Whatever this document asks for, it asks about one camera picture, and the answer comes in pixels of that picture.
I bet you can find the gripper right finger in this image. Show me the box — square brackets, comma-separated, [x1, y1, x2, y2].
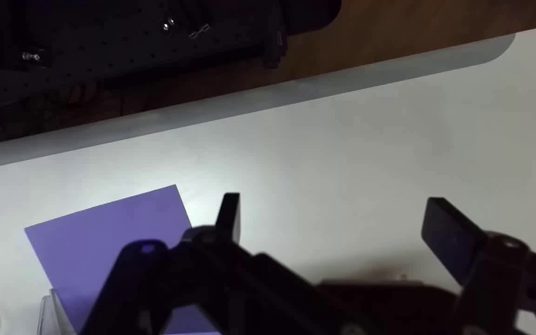
[421, 197, 536, 335]

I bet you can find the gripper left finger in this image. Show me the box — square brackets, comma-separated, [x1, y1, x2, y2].
[80, 193, 357, 335]

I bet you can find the purple glass panel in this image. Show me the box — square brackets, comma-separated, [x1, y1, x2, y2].
[24, 184, 218, 335]

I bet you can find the clear plastic panel holder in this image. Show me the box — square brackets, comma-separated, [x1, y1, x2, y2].
[37, 288, 79, 335]

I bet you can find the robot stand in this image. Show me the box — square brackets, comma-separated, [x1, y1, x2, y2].
[0, 0, 343, 114]

